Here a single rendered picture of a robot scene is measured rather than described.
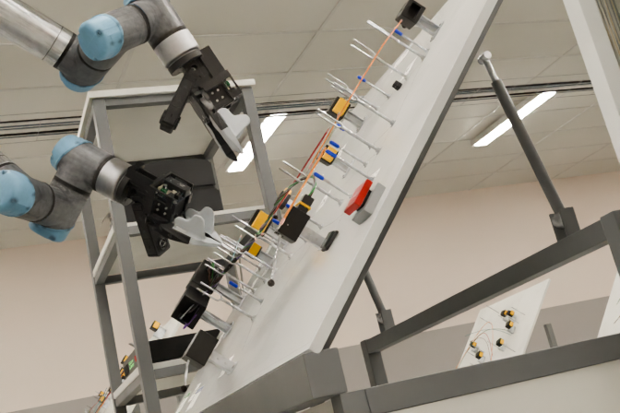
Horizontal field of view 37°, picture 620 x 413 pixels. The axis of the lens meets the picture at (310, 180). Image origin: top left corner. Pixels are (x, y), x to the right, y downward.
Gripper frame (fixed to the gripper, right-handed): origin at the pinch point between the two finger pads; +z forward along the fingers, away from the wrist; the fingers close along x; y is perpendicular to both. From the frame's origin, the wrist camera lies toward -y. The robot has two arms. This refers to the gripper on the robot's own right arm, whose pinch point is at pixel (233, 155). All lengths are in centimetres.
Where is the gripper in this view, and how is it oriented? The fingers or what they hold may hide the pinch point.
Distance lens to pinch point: 172.8
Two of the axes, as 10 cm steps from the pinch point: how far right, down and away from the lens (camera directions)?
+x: -2.0, 1.5, 9.7
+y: 8.1, -5.3, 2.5
